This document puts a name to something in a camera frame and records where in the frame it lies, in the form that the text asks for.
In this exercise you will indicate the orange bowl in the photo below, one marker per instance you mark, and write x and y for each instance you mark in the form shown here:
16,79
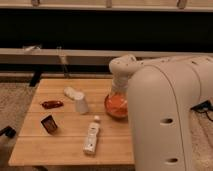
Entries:
116,105

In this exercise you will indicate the white ceramic cup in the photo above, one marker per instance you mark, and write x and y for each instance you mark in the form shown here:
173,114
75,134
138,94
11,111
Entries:
81,105

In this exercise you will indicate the black device on floor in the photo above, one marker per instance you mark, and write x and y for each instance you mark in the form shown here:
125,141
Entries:
205,105

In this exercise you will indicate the white crumpled cloth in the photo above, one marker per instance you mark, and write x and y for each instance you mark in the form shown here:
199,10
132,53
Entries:
70,92

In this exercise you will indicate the white plastic bottle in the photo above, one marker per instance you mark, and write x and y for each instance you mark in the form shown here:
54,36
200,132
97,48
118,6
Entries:
91,138

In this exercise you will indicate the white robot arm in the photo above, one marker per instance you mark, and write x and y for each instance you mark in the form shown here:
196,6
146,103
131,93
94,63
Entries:
160,93

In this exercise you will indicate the black object at left edge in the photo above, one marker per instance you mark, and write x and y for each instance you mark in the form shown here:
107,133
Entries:
8,131

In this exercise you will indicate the red snack packet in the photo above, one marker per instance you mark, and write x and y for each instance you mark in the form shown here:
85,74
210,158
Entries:
52,104

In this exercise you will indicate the long wooden bench rail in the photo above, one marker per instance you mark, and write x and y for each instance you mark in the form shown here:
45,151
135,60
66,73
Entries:
79,57

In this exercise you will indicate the wooden table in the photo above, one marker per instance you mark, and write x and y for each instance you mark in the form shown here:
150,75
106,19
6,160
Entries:
36,147

